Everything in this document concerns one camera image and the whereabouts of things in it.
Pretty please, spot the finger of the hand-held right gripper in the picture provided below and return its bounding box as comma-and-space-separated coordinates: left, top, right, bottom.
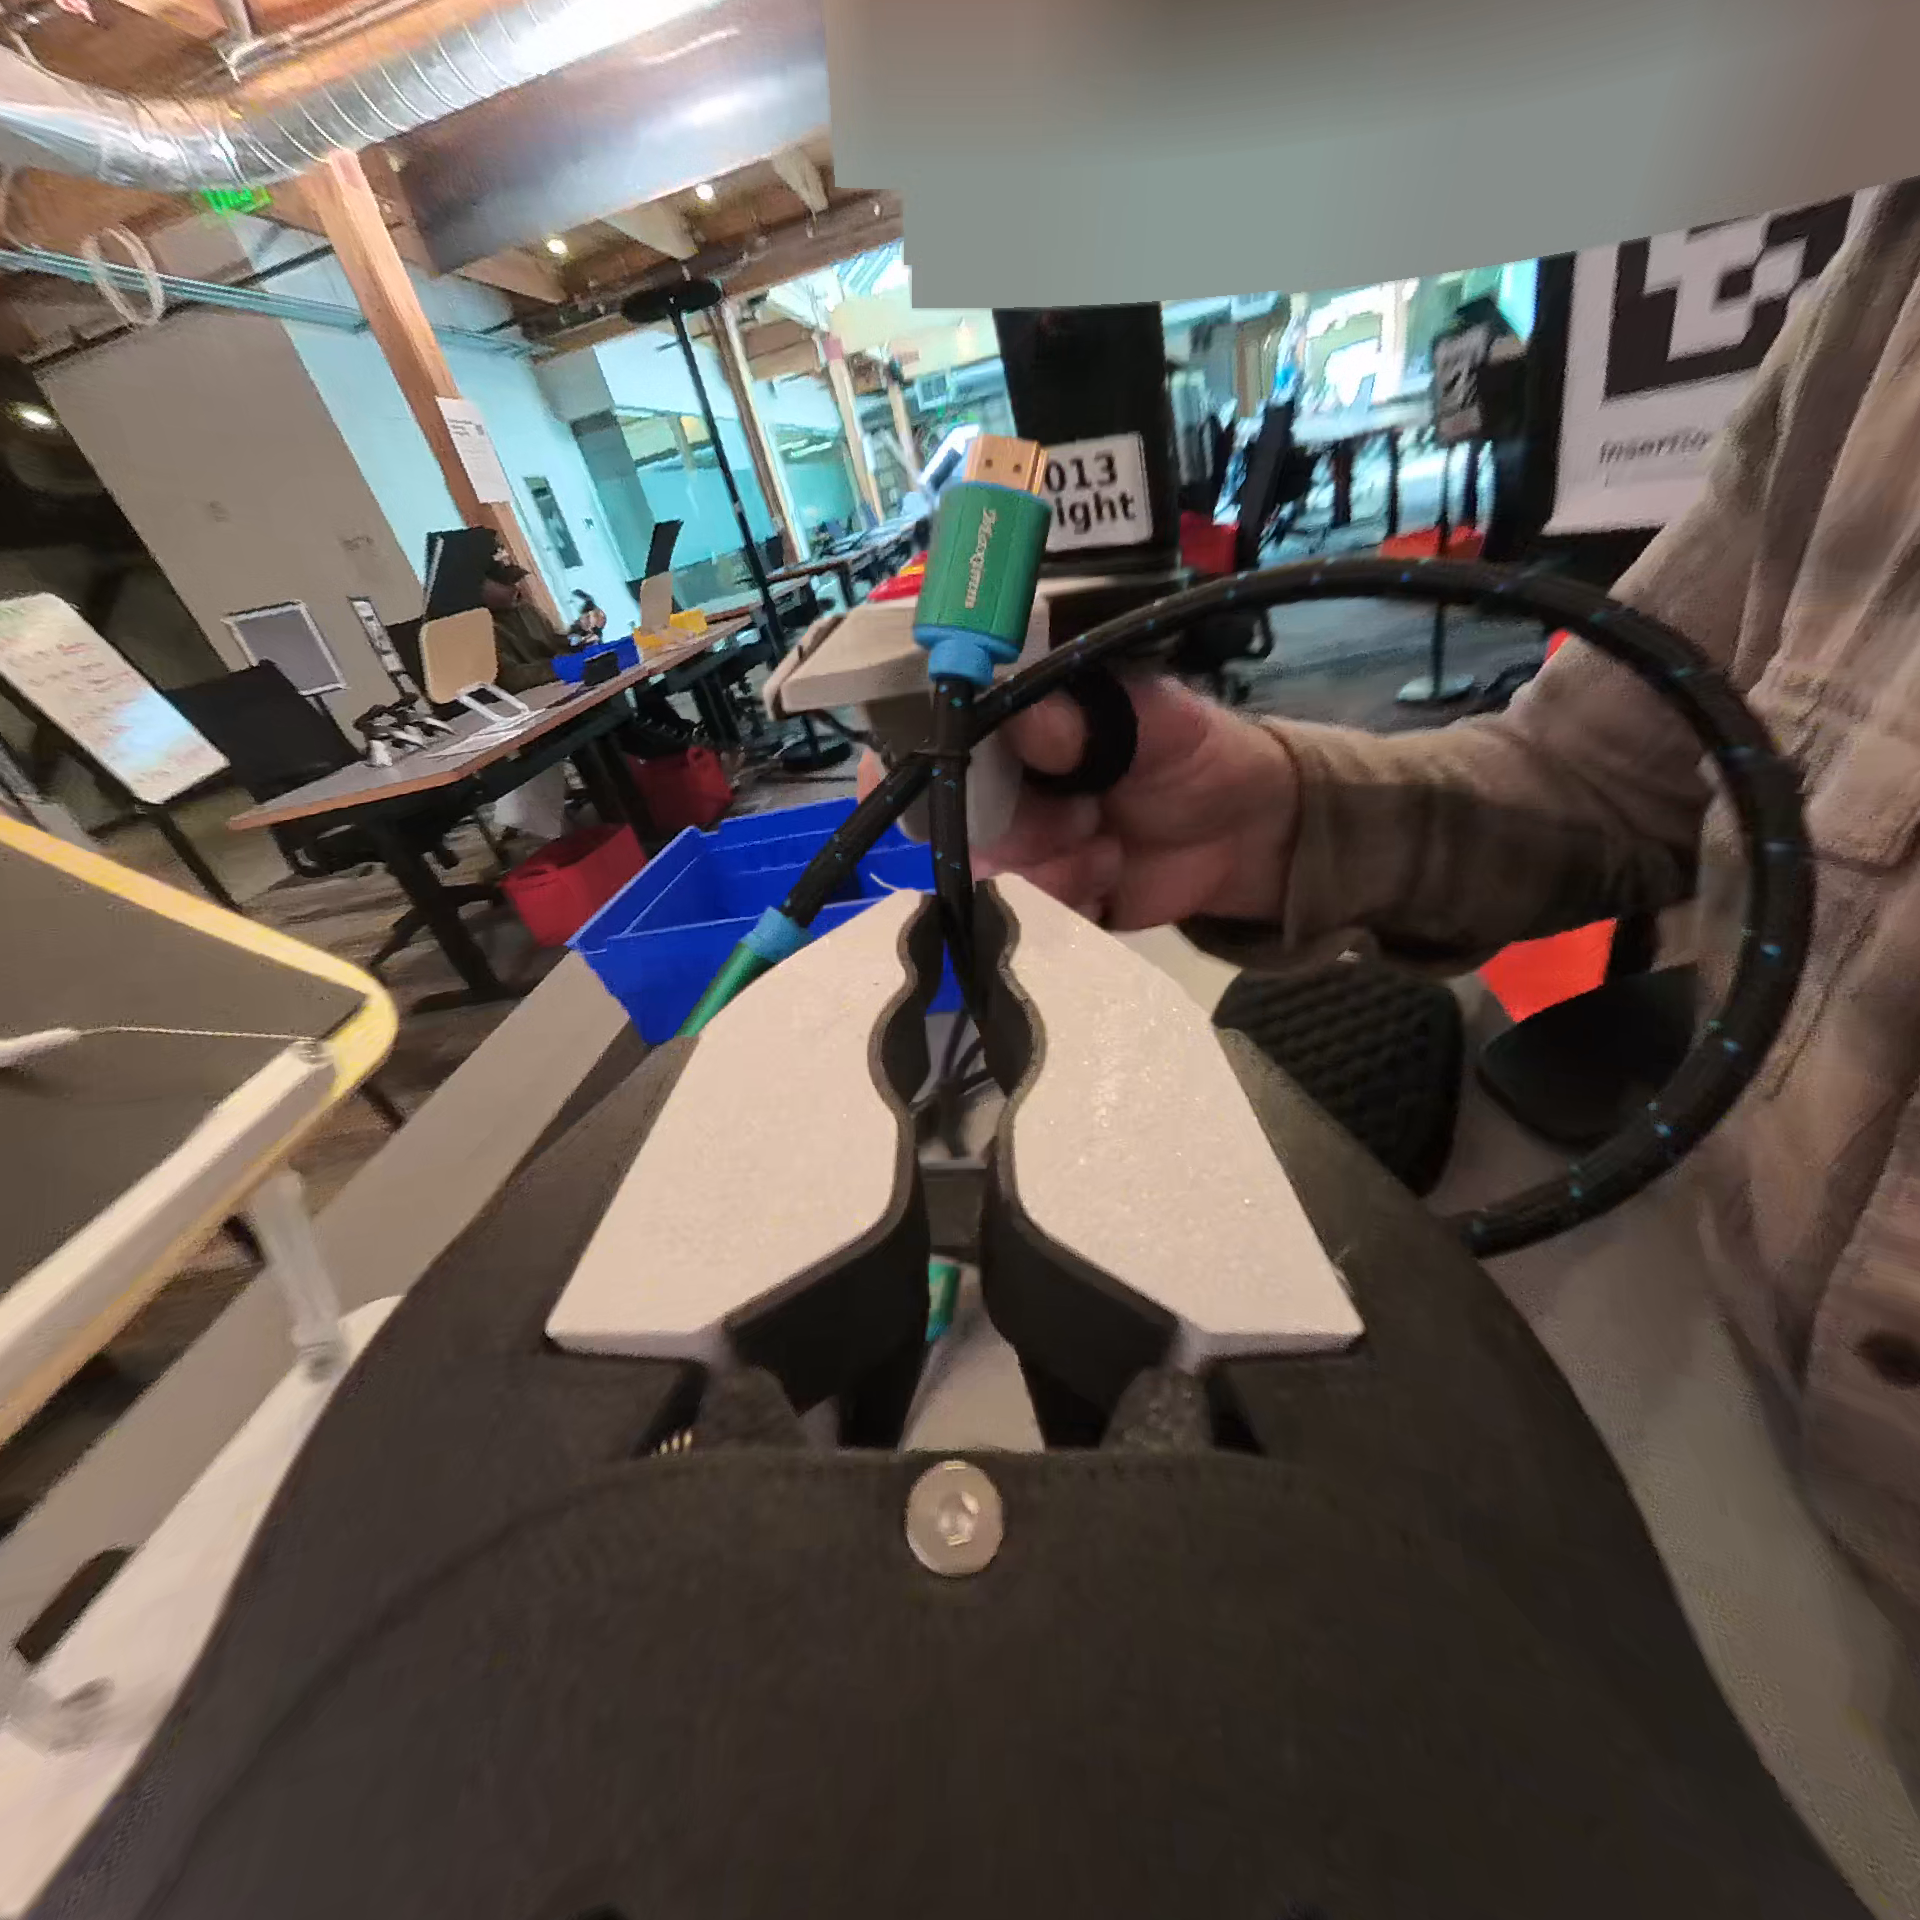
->
768, 602, 1058, 723

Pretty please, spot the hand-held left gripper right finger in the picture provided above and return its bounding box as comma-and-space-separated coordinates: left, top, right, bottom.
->
976, 872, 1367, 1443

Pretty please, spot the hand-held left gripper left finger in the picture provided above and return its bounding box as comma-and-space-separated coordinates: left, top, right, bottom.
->
546, 887, 937, 1435

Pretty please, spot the black braided hdmi cable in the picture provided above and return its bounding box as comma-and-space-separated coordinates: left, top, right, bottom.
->
677, 437, 1817, 1352

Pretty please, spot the person's right hand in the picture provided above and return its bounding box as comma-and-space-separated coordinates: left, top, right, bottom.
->
976, 668, 1308, 936

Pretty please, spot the red plastic bin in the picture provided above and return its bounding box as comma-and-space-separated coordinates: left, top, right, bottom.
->
623, 746, 736, 840
504, 824, 647, 946

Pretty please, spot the black textured pad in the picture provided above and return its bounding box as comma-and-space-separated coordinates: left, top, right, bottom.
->
1216, 946, 1471, 1186

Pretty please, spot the black stand pole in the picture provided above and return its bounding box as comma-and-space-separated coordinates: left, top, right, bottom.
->
623, 278, 857, 778

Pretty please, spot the blue divided plastic bin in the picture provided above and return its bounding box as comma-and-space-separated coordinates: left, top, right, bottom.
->
570, 796, 961, 1047

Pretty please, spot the long office desk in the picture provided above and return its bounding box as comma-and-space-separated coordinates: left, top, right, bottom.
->
234, 631, 751, 991

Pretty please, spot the black and white tag board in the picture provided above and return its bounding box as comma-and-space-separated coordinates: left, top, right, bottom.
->
1544, 196, 1877, 538

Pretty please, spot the black board with wooden edge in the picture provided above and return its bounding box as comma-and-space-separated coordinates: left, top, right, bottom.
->
0, 816, 400, 1443

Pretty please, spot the white stand base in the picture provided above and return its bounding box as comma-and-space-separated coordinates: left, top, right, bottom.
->
0, 1291, 407, 1892

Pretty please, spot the person's torso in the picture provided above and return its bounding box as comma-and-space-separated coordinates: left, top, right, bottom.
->
1620, 180, 1920, 1802

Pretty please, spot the whiteboard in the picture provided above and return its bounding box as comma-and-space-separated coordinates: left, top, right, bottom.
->
0, 595, 226, 807

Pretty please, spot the wooden post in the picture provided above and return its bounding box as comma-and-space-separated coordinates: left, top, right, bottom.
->
302, 151, 570, 616

